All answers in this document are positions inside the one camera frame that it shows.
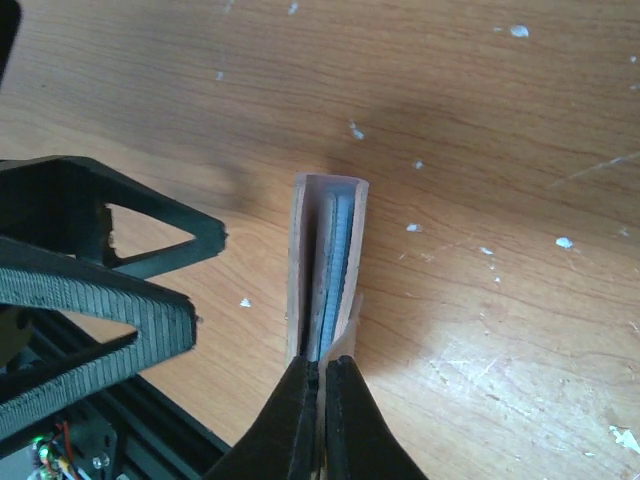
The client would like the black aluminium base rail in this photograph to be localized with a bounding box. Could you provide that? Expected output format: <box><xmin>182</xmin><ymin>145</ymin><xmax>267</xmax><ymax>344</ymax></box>
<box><xmin>1</xmin><ymin>305</ymin><xmax>230</xmax><ymax>479</ymax></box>

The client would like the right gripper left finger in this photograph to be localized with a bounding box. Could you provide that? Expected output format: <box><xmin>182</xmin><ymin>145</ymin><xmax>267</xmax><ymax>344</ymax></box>
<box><xmin>204</xmin><ymin>356</ymin><xmax>319</xmax><ymax>479</ymax></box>

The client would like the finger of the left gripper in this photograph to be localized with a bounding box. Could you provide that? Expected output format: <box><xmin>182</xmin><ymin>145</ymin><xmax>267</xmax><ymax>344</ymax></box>
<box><xmin>1</xmin><ymin>156</ymin><xmax>227</xmax><ymax>279</ymax></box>
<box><xmin>1</xmin><ymin>237</ymin><xmax>196</xmax><ymax>440</ymax></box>

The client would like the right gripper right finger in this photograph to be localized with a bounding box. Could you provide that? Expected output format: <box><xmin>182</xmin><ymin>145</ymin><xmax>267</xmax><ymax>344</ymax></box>
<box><xmin>325</xmin><ymin>355</ymin><xmax>426</xmax><ymax>479</ymax></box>

